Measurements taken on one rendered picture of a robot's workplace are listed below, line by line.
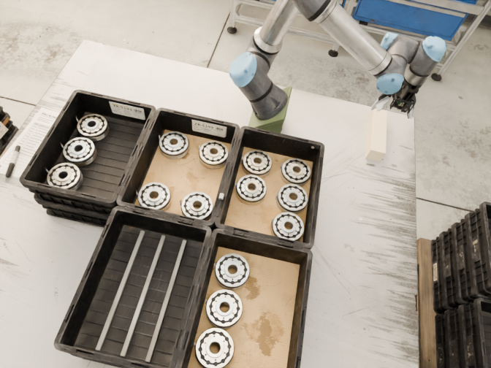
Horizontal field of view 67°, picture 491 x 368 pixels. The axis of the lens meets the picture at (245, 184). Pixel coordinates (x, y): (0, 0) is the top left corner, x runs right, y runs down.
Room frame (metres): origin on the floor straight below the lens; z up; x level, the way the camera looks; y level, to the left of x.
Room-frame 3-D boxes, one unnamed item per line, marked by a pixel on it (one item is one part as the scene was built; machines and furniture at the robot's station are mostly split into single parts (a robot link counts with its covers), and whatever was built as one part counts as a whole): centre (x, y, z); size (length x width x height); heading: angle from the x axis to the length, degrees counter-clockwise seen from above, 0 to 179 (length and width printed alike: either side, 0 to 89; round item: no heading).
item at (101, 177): (0.66, 0.51, 0.87); 0.40 x 0.30 x 0.11; 177
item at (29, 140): (0.76, 0.80, 0.70); 0.33 x 0.23 x 0.01; 176
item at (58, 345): (0.25, 0.23, 0.92); 0.40 x 0.30 x 0.02; 177
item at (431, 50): (1.07, -0.51, 1.16); 0.09 x 0.08 x 0.11; 79
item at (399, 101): (1.07, -0.51, 1.00); 0.09 x 0.08 x 0.12; 176
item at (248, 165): (0.75, -0.03, 0.86); 0.10 x 0.10 x 0.01
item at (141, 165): (0.65, 0.21, 0.87); 0.40 x 0.30 x 0.11; 177
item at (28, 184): (0.66, 0.51, 0.92); 0.40 x 0.30 x 0.02; 177
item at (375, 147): (1.09, -0.51, 0.73); 0.24 x 0.06 x 0.06; 176
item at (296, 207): (0.63, -0.16, 0.86); 0.10 x 0.10 x 0.01
